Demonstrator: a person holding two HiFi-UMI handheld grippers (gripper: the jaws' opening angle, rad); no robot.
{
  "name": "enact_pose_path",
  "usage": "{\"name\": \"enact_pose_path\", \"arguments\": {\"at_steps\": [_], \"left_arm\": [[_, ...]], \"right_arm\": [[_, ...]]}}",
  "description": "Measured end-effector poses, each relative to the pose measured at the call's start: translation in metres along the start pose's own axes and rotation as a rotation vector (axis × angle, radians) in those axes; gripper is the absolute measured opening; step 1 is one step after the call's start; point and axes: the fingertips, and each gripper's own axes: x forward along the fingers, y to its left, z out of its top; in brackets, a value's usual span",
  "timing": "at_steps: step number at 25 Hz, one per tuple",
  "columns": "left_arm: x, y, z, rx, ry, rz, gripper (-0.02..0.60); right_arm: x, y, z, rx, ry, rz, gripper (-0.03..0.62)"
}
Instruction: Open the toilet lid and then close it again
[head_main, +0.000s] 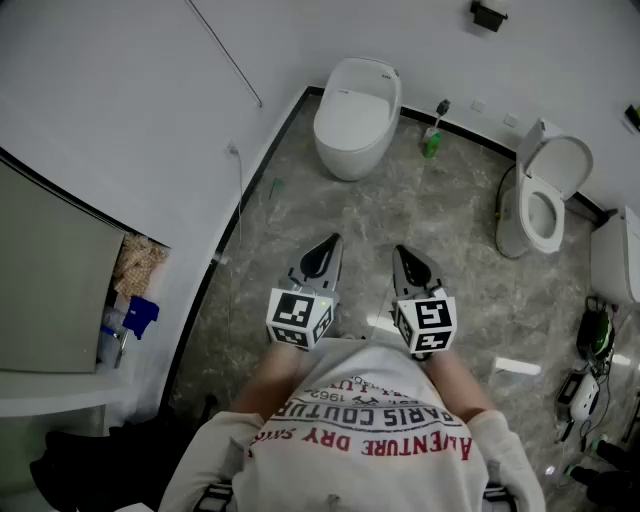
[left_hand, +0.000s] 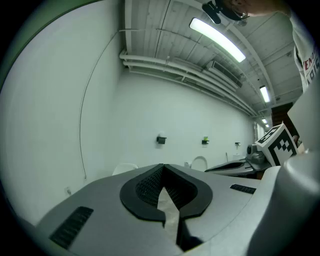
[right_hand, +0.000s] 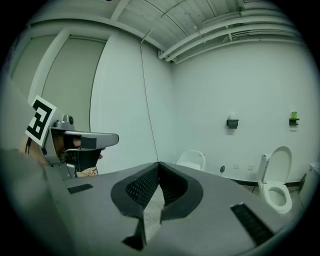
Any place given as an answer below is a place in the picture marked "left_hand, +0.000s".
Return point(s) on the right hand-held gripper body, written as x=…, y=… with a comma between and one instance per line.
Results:
x=280, y=147

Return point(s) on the black wall shelf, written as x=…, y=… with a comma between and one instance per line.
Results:
x=205, y=142

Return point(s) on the long ceiling light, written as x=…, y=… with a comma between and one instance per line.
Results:
x=217, y=37
x=265, y=93
x=265, y=122

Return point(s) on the person's glasses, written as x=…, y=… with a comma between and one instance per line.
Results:
x=242, y=18

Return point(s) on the white wall socket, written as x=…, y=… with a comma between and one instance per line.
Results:
x=68, y=190

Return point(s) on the person's head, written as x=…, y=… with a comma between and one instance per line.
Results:
x=262, y=7

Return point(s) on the white ceiling air vent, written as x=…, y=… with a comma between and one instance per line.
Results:
x=226, y=73

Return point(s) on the black head-worn camera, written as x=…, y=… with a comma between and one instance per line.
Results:
x=212, y=11

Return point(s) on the person's white printed t-shirt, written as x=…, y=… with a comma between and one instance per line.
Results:
x=307, y=50

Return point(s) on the white ceiling pipe bundle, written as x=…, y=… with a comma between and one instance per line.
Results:
x=175, y=67

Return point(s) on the dark brown door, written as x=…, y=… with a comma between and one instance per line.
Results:
x=282, y=112

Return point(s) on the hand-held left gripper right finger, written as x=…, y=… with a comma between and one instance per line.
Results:
x=220, y=200

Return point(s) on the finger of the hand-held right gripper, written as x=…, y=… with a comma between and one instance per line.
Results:
x=232, y=170
x=240, y=160

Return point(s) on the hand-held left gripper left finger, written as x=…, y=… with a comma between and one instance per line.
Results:
x=107, y=212

